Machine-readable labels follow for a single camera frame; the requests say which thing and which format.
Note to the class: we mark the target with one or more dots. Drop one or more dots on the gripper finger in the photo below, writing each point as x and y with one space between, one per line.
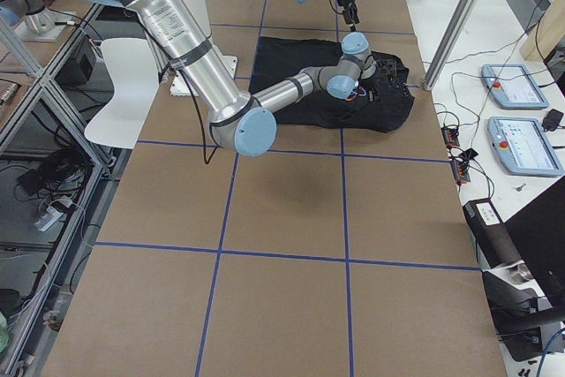
347 15
354 14

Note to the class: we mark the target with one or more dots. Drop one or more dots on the teach pendant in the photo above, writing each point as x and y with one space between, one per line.
522 147
512 87

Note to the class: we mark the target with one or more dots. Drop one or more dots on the aluminium frame post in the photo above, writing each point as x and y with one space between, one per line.
448 41

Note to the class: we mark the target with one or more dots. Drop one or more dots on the lower teach pendant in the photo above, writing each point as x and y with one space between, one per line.
522 147

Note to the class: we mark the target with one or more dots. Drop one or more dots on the upper teach pendant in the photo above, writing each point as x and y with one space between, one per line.
512 87

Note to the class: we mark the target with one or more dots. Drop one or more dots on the black monitor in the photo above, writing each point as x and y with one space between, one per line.
537 232

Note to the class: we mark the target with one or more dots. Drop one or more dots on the black graphic t-shirt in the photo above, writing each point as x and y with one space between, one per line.
322 83

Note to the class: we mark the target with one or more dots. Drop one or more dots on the white chair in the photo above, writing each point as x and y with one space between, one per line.
134 76

